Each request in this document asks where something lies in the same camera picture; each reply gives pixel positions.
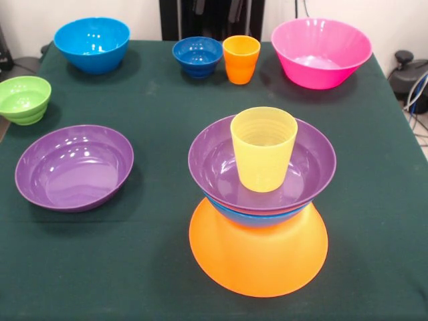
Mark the purple shallow bowl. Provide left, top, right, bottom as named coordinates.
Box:
left=14, top=124, right=135, bottom=213
left=187, top=115, right=338, bottom=212

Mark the yellow cup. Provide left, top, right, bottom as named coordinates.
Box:
left=229, top=106, right=299, bottom=193

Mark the light blue bowl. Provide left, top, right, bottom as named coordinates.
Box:
left=203, top=192, right=315, bottom=229
left=53, top=17, right=131, bottom=75

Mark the orange cup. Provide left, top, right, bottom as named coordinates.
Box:
left=222, top=35, right=261, bottom=86

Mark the large orange bowl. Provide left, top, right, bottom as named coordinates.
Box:
left=189, top=197, right=329, bottom=298

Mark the small dark blue bowl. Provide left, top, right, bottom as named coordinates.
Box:
left=172, top=35, right=224, bottom=80

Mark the large pink bowl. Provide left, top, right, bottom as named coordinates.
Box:
left=270, top=17, right=373, bottom=90

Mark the dark green tablecloth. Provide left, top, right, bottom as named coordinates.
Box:
left=0, top=39, right=428, bottom=321

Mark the small green bowl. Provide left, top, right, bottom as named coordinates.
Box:
left=0, top=76, right=52, bottom=126

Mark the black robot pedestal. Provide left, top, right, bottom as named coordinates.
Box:
left=159, top=0, right=265, bottom=41

